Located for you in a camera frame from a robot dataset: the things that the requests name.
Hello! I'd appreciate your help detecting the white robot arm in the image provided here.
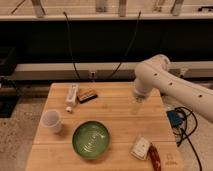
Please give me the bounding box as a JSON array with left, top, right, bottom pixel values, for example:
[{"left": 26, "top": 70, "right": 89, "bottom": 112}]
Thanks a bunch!
[{"left": 133, "top": 54, "right": 213, "bottom": 123}]

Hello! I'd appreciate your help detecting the blue electronic box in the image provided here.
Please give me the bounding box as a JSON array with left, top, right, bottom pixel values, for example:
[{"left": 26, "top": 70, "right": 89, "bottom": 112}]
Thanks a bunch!
[{"left": 167, "top": 110, "right": 183, "bottom": 127}]

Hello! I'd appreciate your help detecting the white square packet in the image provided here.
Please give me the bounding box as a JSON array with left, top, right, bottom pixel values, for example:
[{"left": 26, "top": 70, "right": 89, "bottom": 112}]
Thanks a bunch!
[{"left": 131, "top": 137, "right": 151, "bottom": 160}]

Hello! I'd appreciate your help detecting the brown black block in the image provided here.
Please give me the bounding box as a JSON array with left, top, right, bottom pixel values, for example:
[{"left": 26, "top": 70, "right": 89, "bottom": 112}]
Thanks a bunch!
[{"left": 77, "top": 90, "right": 98, "bottom": 104}]

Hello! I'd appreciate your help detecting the dark red brown tool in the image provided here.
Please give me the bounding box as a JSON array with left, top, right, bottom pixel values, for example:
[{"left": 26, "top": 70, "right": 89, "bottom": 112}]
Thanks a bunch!
[{"left": 149, "top": 145, "right": 161, "bottom": 171}]

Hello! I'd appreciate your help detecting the green ridged bowl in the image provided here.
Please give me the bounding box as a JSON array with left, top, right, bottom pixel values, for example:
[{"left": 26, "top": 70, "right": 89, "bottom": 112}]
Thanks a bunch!
[{"left": 72, "top": 121, "right": 110, "bottom": 160}]

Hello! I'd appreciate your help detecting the small white cube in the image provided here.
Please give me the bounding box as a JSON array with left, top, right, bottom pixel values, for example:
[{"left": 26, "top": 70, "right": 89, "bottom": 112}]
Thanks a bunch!
[{"left": 66, "top": 106, "right": 72, "bottom": 113}]

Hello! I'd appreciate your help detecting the white plastic cup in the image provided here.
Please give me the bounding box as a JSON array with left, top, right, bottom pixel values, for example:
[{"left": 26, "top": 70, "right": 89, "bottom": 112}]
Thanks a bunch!
[{"left": 41, "top": 110, "right": 62, "bottom": 133}]

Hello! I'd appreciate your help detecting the wall power outlet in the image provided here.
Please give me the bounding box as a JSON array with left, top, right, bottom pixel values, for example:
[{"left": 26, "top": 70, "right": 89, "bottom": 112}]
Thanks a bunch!
[{"left": 89, "top": 70, "right": 96, "bottom": 81}]

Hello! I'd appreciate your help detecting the black floor cable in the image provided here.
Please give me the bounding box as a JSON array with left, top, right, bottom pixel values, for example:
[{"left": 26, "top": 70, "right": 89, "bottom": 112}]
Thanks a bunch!
[{"left": 172, "top": 106, "right": 204, "bottom": 171}]

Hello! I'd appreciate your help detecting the black cable right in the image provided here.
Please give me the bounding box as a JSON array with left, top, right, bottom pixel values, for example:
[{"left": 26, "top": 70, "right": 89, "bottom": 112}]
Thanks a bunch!
[{"left": 105, "top": 10, "right": 142, "bottom": 81}]

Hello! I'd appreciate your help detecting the black cable left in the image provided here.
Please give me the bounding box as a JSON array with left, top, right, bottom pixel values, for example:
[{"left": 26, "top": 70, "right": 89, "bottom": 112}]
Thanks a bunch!
[{"left": 62, "top": 11, "right": 82, "bottom": 81}]

